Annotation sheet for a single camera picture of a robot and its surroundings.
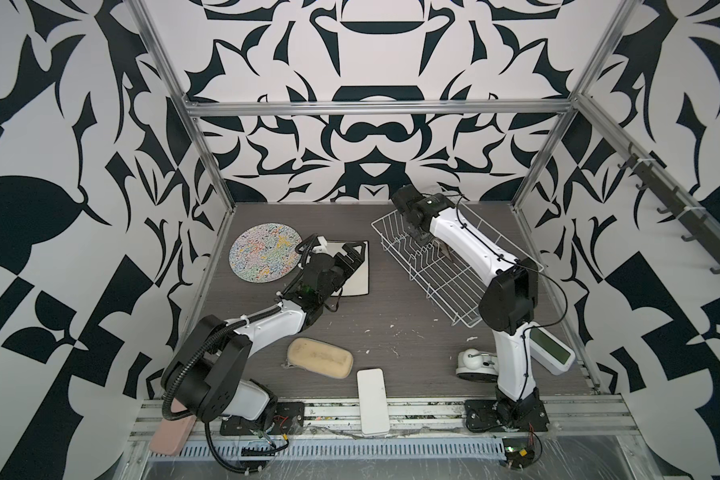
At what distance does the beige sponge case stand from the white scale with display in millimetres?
511

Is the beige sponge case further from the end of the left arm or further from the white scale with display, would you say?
the white scale with display

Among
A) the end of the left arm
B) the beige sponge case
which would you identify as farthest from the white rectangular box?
the end of the left arm

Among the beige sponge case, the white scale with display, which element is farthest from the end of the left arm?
the white scale with display

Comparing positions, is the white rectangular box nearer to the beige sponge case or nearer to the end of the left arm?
the beige sponge case

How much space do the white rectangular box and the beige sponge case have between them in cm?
5

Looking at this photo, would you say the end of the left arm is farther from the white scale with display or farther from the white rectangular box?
the white scale with display

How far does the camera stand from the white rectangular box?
0.70 m

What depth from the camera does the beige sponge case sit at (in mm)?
808

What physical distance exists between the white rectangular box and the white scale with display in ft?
1.41

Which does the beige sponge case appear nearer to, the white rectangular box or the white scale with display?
the white rectangular box

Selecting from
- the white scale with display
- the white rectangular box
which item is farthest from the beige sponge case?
the white scale with display

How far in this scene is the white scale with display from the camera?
0.81m
